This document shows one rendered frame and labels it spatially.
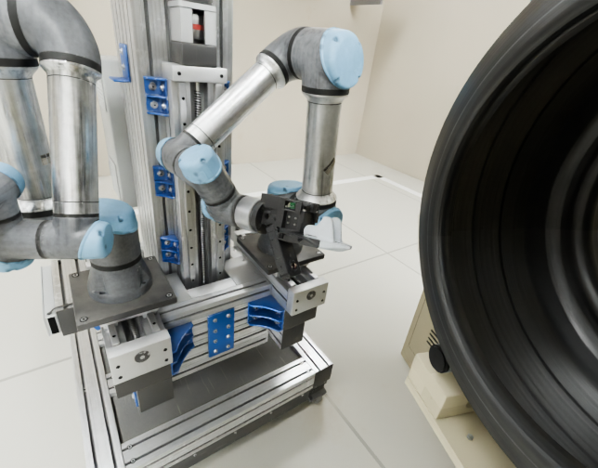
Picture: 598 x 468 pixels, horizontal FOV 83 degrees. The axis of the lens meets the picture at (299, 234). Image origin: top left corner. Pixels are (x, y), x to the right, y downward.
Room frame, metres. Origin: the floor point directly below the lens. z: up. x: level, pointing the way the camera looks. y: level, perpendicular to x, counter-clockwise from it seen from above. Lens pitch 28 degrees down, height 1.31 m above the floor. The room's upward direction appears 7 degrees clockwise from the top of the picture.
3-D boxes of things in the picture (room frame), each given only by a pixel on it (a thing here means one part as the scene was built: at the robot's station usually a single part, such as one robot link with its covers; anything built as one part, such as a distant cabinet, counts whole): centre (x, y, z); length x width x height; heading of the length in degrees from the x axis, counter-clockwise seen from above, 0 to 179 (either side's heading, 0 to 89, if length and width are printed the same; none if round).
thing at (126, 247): (0.69, 0.46, 0.88); 0.13 x 0.12 x 0.14; 102
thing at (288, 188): (0.99, 0.05, 0.88); 0.13 x 0.12 x 0.14; 46
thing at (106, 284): (0.69, 0.45, 0.77); 0.15 x 0.15 x 0.10
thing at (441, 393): (0.45, -0.41, 0.84); 0.36 x 0.09 x 0.06; 108
